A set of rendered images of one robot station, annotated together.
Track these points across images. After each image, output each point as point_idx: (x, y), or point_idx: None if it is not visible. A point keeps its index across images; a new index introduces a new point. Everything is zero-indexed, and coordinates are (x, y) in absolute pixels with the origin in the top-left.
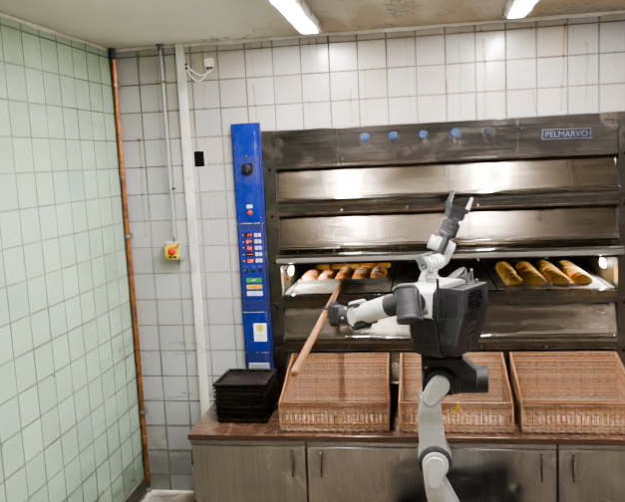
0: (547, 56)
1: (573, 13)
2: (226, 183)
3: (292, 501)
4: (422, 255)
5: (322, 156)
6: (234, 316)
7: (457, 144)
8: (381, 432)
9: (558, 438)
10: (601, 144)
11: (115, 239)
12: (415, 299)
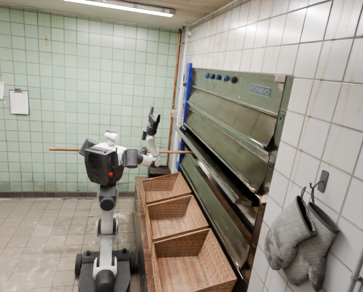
0: (262, 19)
1: None
2: None
3: (135, 219)
4: (106, 130)
5: (200, 83)
6: None
7: (224, 87)
8: (143, 214)
9: (146, 274)
10: (272, 105)
11: (164, 103)
12: (84, 145)
